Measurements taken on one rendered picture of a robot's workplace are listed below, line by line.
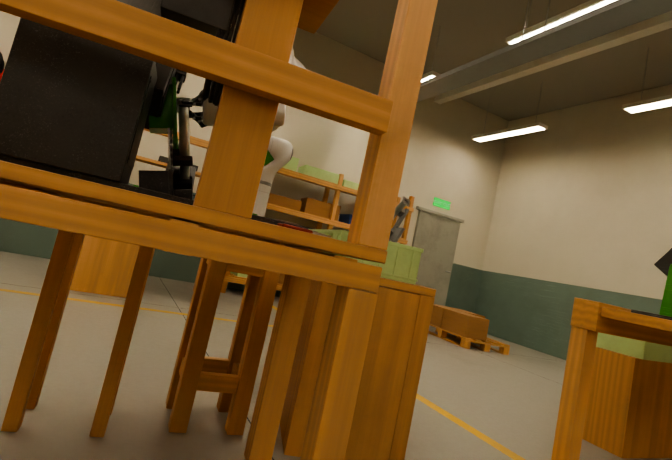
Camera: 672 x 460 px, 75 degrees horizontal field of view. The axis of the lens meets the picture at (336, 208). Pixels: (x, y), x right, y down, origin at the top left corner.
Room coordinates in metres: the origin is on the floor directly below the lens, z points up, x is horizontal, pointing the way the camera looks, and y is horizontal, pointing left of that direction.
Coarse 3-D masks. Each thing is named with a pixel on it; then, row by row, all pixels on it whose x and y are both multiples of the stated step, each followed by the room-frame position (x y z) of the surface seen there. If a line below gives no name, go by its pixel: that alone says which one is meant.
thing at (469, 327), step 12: (432, 312) 7.06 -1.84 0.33; (444, 312) 6.75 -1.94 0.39; (456, 312) 6.50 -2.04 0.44; (468, 312) 7.10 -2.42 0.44; (432, 324) 7.00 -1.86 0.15; (444, 324) 6.70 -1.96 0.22; (456, 324) 6.46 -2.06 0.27; (468, 324) 6.25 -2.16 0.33; (480, 324) 6.34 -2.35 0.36; (444, 336) 6.76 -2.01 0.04; (456, 336) 6.94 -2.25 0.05; (468, 336) 6.27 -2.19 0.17; (480, 336) 6.35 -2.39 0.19; (468, 348) 6.25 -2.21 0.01; (480, 348) 6.42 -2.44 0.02; (492, 348) 6.71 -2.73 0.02; (504, 348) 6.47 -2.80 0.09
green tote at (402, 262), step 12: (324, 252) 2.14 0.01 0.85; (396, 252) 2.03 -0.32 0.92; (408, 252) 2.05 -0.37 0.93; (420, 252) 2.07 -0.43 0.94; (372, 264) 2.00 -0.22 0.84; (384, 264) 2.02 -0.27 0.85; (396, 264) 2.04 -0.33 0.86; (408, 264) 2.06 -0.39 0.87; (384, 276) 2.02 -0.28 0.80; (396, 276) 2.04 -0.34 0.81; (408, 276) 2.06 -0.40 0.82
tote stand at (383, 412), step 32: (320, 288) 1.91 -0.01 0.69; (384, 288) 1.96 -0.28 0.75; (416, 288) 1.98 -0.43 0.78; (320, 320) 1.92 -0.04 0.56; (384, 320) 1.96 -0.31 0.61; (416, 320) 1.99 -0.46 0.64; (320, 352) 1.92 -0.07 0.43; (384, 352) 1.97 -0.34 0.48; (416, 352) 1.99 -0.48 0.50; (288, 384) 2.22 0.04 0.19; (384, 384) 1.97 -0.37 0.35; (416, 384) 1.99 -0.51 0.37; (288, 416) 2.01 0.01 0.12; (384, 416) 1.98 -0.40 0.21; (288, 448) 1.92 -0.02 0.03; (352, 448) 1.96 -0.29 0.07; (384, 448) 1.98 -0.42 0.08
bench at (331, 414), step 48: (0, 192) 0.92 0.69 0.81; (48, 192) 1.32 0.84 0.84; (96, 192) 0.98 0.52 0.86; (144, 240) 1.02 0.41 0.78; (192, 240) 1.05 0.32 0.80; (240, 240) 1.09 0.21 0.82; (288, 240) 1.13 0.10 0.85; (336, 240) 1.17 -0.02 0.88; (288, 288) 1.76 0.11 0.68; (288, 336) 1.77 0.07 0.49; (336, 336) 1.20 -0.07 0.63; (336, 384) 1.20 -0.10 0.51; (336, 432) 1.21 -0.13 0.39
